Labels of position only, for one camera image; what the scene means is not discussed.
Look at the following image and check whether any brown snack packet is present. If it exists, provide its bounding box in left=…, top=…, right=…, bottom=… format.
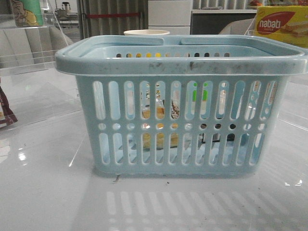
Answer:
left=0, top=88, right=18, bottom=128

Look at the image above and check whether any white drawer cabinet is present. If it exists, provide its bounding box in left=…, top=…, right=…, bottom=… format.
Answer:
left=148, top=0, right=193, bottom=35

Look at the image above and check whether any white paper cup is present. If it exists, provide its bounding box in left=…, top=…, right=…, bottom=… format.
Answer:
left=124, top=29, right=170, bottom=36

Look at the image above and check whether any green yellow snack canister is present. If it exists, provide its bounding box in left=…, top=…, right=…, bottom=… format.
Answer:
left=10, top=0, right=44, bottom=27

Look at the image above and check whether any clear acrylic shelf left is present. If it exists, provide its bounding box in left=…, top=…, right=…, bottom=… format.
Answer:
left=0, top=0, right=81, bottom=138

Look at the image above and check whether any yellow nabati wafer box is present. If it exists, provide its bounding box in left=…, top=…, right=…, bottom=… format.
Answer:
left=252, top=6, right=308, bottom=48

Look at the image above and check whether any light blue plastic basket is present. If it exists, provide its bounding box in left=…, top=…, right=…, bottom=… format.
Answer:
left=55, top=35, right=308, bottom=176

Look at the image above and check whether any clear acrylic stand right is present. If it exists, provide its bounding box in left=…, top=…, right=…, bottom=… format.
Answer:
left=245, top=0, right=308, bottom=130

